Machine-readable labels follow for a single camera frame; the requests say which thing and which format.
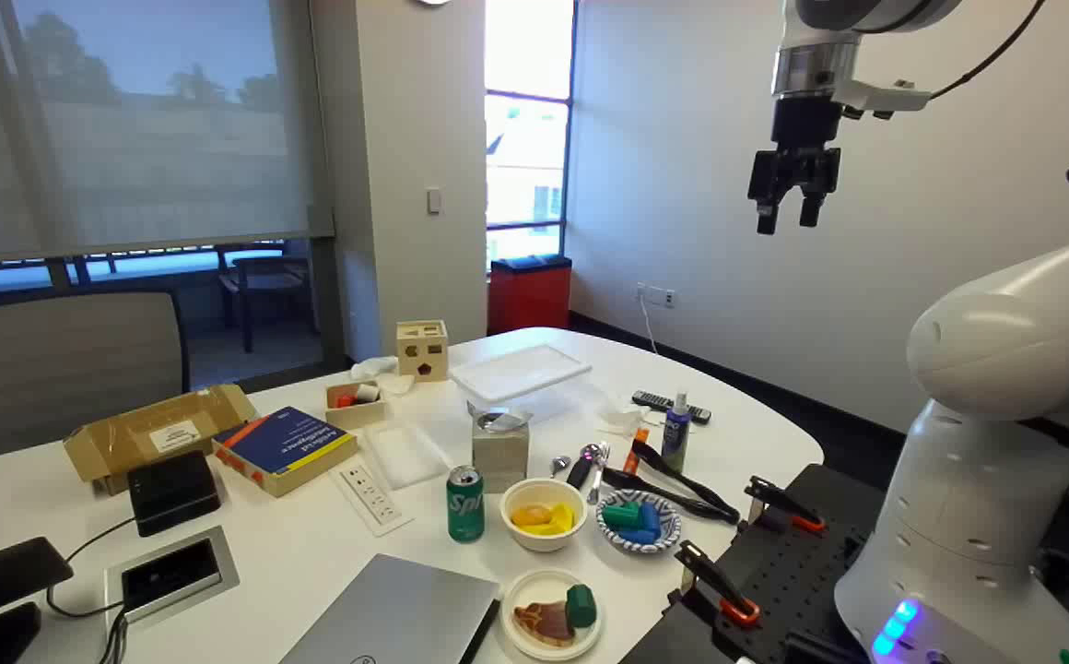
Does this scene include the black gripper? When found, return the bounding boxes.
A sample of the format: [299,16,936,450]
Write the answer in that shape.
[748,95,847,241]

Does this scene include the black remote control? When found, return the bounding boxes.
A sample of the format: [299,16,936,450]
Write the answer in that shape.
[627,388,714,428]

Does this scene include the small spray bottle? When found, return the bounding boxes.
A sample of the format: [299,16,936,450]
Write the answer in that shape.
[661,391,697,478]

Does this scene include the red bin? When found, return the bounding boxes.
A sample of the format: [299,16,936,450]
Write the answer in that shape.
[487,254,574,335]

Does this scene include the black tongs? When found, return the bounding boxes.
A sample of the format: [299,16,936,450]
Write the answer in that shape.
[600,436,745,529]

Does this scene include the clear plastic container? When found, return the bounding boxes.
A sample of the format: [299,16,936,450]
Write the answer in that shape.
[446,340,599,428]

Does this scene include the blue patterned bowl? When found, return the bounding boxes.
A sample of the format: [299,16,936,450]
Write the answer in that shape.
[595,487,685,559]

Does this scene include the black mounting board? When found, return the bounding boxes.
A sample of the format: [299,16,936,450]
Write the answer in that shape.
[618,460,887,664]

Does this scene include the yellow toy food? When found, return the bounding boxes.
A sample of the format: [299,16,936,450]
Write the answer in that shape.
[509,495,584,537]

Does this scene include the wooden shape sorter box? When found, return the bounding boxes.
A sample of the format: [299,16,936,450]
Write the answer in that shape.
[391,318,455,385]

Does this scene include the white bowl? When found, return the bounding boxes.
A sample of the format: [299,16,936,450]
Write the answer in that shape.
[498,478,591,553]

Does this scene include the green soda can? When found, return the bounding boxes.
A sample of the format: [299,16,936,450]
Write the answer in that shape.
[441,460,489,548]

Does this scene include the green toy vegetable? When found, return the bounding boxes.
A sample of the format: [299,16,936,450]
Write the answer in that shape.
[559,580,600,640]

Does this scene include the clear plastic bag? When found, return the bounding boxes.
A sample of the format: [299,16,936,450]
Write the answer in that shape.
[360,422,455,495]

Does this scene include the small wooden tray box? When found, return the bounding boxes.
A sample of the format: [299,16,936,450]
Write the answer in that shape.
[321,378,391,428]

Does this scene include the toy pizza slice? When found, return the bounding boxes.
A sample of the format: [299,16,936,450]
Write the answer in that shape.
[513,599,574,645]

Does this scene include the white power strip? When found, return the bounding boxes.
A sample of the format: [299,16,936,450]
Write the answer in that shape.
[332,453,417,539]

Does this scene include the white plate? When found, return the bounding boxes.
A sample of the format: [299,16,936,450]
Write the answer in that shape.
[498,564,607,664]

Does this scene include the dark outdoor chair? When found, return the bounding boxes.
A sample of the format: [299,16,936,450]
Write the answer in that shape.
[214,241,315,358]

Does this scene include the blue book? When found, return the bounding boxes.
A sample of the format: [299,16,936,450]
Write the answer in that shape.
[209,404,360,500]

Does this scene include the grey roller window blind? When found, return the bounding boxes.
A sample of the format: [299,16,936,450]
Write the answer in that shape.
[0,0,318,269]

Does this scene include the small black box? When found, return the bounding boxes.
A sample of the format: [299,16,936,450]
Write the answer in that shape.
[124,450,226,539]

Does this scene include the table power outlet panel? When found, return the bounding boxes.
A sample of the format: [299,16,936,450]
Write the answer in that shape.
[102,524,242,623]

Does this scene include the grey office chair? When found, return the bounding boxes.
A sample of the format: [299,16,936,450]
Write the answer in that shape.
[0,286,193,460]

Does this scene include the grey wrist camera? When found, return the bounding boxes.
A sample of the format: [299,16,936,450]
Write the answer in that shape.
[843,73,932,123]

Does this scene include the white wall outlet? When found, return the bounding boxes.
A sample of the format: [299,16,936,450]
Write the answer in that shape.
[635,280,683,314]

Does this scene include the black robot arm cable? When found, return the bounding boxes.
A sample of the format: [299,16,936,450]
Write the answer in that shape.
[923,0,1051,103]

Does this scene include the black clamp orange handle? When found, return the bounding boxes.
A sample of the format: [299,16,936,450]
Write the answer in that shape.
[672,537,767,635]
[745,473,830,539]

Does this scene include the black power cable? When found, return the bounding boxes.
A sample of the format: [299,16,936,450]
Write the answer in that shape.
[43,512,145,623]

